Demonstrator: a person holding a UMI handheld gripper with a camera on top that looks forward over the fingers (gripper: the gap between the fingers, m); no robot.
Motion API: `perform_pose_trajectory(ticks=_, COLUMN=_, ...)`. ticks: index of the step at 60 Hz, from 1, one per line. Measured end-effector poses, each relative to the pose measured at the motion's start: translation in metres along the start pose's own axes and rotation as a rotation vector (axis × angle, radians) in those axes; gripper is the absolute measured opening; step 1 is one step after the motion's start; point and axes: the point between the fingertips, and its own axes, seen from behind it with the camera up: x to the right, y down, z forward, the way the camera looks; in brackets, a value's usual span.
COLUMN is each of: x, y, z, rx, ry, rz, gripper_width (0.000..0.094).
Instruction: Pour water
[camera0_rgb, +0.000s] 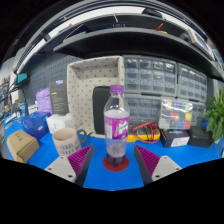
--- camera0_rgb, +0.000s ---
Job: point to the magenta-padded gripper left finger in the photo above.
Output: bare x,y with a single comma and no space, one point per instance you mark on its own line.
63,166

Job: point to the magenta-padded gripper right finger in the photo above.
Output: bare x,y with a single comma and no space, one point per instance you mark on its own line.
163,166

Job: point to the clear bottle with purple cap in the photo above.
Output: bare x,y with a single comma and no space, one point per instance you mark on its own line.
116,128

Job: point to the beige mug with grey dashes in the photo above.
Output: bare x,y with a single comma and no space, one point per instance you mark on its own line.
66,141

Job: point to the black box with white label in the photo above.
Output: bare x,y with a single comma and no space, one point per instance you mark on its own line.
175,138

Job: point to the yellow multimeter with red leads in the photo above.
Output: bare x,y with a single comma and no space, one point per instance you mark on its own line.
146,136

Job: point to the white carton box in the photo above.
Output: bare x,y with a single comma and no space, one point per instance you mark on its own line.
60,123

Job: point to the brown cardboard box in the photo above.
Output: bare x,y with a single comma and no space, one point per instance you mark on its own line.
21,146

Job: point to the flat round red coaster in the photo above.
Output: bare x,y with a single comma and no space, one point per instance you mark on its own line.
116,168

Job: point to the black case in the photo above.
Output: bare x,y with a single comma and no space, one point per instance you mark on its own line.
200,136

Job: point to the blue carton box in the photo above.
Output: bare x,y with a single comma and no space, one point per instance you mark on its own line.
35,125

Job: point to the clear organizer box, coloured parts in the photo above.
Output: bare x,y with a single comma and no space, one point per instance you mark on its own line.
176,115

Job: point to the grey small-parts drawer cabinet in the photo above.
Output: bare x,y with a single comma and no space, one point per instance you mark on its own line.
192,83
143,106
150,76

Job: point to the dark grey flat box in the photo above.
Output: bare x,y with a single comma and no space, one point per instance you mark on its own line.
59,98

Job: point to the purple plastic bag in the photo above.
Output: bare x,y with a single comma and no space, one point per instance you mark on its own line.
43,100

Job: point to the green potted plant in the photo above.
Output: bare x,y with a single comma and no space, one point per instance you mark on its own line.
215,116

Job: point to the beige polka dot fabric bin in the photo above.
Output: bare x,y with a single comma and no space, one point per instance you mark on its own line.
81,90

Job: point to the dark metal shelf unit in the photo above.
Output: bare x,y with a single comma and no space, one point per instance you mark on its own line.
133,41

